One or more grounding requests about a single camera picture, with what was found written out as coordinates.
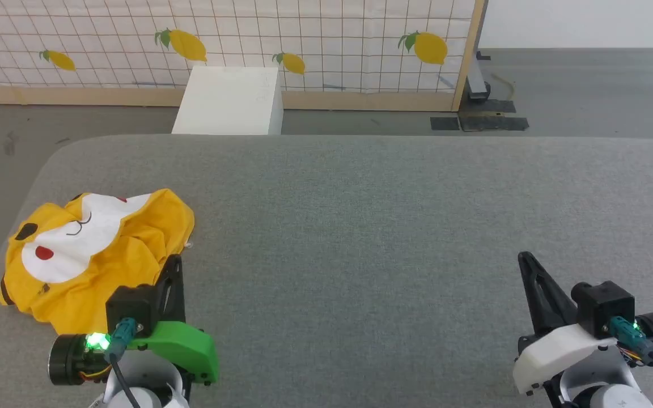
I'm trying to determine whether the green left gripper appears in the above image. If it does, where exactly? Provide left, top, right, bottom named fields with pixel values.
left=127, top=254, right=220, bottom=386

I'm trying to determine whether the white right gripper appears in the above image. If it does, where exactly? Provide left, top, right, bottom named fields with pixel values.
left=511, top=251, right=617, bottom=396

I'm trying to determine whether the yellow cartoon face garment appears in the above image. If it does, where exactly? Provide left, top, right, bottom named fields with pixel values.
left=0, top=189, right=196, bottom=336

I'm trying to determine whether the white rectangular box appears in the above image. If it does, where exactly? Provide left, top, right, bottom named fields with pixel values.
left=172, top=66, right=284, bottom=135

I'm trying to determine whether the grey metal partition support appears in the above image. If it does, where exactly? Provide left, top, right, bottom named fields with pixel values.
left=467, top=51, right=493, bottom=104

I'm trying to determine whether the lemon print partition panel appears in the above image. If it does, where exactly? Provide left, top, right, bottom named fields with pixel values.
left=0, top=0, right=487, bottom=112

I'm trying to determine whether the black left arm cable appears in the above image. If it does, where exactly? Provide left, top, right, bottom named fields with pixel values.
left=104, top=317, right=143, bottom=408

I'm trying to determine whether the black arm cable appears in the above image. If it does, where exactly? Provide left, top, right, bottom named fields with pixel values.
left=609, top=316, right=653, bottom=400
left=104, top=317, right=143, bottom=408

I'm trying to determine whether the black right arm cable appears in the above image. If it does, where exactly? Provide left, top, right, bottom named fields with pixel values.
left=609, top=316, right=653, bottom=400

